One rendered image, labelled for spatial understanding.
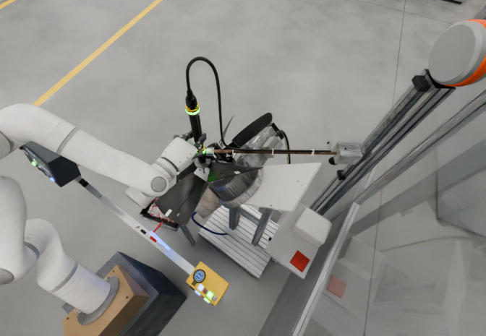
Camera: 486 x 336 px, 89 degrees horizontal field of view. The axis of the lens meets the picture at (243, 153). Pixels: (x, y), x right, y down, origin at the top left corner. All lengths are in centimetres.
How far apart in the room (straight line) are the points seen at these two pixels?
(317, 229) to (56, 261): 114
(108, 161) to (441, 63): 96
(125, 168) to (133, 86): 275
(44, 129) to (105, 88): 277
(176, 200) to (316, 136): 208
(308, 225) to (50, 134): 116
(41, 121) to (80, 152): 12
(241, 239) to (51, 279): 144
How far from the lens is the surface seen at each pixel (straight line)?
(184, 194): 119
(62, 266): 118
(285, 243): 146
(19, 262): 109
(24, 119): 85
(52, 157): 143
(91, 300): 125
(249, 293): 227
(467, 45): 84
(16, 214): 105
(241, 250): 224
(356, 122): 328
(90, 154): 82
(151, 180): 76
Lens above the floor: 226
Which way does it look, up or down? 59 degrees down
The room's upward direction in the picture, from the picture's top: 5 degrees clockwise
